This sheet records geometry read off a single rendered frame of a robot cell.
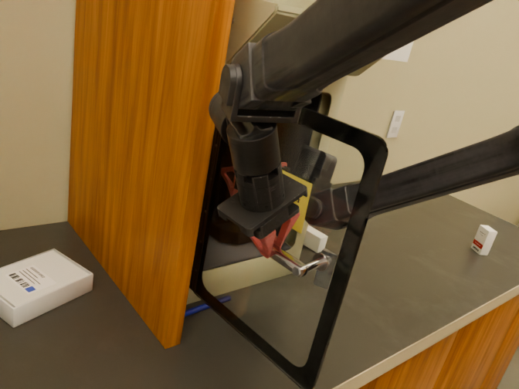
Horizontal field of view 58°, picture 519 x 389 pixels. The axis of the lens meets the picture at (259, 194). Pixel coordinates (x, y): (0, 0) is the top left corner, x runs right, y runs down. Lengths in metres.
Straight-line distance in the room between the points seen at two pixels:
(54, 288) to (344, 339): 0.55
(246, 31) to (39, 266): 0.58
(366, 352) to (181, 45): 0.64
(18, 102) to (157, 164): 0.44
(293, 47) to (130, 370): 0.58
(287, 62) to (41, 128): 0.81
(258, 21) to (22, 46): 0.56
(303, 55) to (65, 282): 0.67
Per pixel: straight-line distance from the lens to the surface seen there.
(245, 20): 0.71
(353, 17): 0.34
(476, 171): 0.71
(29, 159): 1.16
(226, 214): 0.57
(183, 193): 0.71
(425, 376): 1.34
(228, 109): 0.50
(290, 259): 0.62
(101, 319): 0.91
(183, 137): 0.69
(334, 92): 0.97
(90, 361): 0.83
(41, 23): 1.10
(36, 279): 0.94
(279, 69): 0.43
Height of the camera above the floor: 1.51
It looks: 22 degrees down
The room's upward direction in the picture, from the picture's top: 12 degrees clockwise
